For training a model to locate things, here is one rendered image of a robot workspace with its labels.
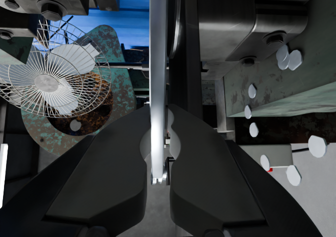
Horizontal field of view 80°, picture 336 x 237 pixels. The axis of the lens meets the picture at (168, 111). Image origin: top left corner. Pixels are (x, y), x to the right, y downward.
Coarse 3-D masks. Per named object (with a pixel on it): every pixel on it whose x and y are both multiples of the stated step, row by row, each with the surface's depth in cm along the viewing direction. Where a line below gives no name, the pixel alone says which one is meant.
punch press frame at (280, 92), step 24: (312, 0) 20; (312, 24) 20; (0, 48) 34; (24, 48) 40; (312, 48) 20; (240, 72) 36; (264, 72) 29; (288, 72) 24; (312, 72) 20; (240, 96) 37; (264, 96) 29; (288, 96) 24; (312, 96) 24
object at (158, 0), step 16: (160, 0) 8; (160, 16) 9; (160, 32) 9; (160, 48) 9; (160, 64) 9; (160, 80) 10; (160, 96) 10; (160, 112) 10; (160, 128) 11; (160, 144) 12; (160, 160) 13; (160, 176) 16
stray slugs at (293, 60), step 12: (288, 48) 24; (288, 60) 24; (300, 60) 22; (252, 84) 32; (252, 96) 32; (252, 132) 32; (312, 144) 20; (324, 144) 19; (264, 156) 29; (264, 168) 29; (288, 168) 24; (300, 180) 22
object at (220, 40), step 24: (168, 0) 25; (192, 0) 17; (216, 0) 20; (240, 0) 20; (168, 24) 25; (192, 24) 17; (216, 24) 20; (240, 24) 20; (264, 24) 20; (288, 24) 20; (168, 48) 26; (192, 48) 16; (216, 48) 24; (240, 48) 25; (264, 48) 25; (192, 72) 16; (192, 96) 16
